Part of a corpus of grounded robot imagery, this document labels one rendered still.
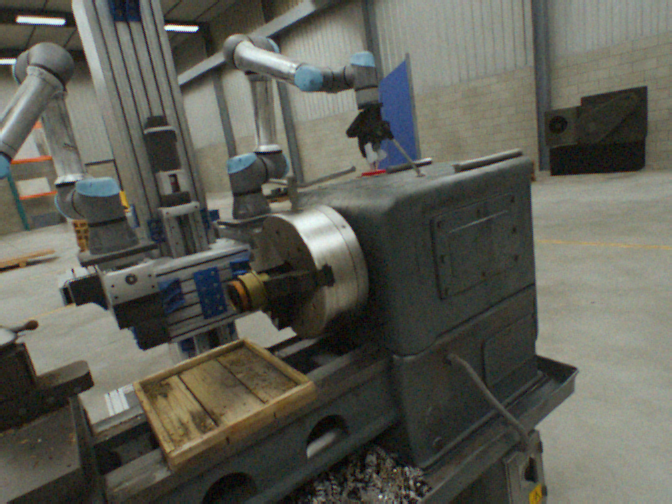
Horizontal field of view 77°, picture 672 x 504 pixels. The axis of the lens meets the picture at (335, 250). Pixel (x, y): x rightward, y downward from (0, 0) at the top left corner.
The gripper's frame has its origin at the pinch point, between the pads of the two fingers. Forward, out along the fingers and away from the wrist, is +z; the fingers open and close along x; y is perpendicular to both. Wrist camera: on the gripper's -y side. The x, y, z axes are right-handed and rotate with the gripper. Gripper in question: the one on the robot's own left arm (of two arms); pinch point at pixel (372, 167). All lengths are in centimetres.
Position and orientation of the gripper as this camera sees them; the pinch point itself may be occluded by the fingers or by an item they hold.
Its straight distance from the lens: 146.6
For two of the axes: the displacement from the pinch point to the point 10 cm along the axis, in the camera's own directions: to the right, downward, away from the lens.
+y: 5.7, 1.0, -8.1
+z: 1.6, 9.6, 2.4
